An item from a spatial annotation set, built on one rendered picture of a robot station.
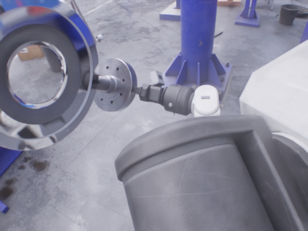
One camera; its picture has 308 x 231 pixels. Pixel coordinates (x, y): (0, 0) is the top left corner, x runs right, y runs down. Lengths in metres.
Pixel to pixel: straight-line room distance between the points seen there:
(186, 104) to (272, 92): 0.41
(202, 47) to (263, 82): 1.75
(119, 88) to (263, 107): 0.59
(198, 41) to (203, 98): 1.40
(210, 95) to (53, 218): 1.36
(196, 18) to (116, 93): 1.25
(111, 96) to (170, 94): 0.25
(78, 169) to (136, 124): 0.63
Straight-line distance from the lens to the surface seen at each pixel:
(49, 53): 2.86
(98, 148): 1.73
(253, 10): 4.00
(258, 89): 0.19
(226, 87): 2.18
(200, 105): 0.52
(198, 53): 1.96
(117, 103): 0.72
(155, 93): 0.61
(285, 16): 4.14
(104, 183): 1.55
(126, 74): 0.70
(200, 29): 1.85
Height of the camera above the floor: 1.33
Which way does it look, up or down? 46 degrees down
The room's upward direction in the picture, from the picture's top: 7 degrees counter-clockwise
